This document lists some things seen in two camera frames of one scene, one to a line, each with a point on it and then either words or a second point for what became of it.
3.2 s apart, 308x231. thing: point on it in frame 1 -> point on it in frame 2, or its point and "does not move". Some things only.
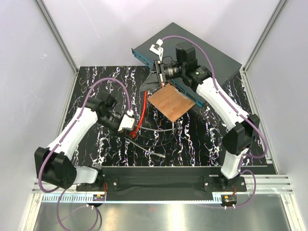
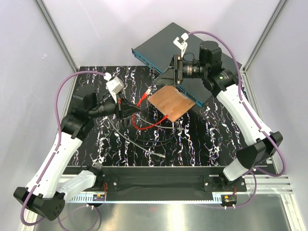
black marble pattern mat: [195, 138] does not move
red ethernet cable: [133, 134] -> [144, 96]
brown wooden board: [172, 102] does not move
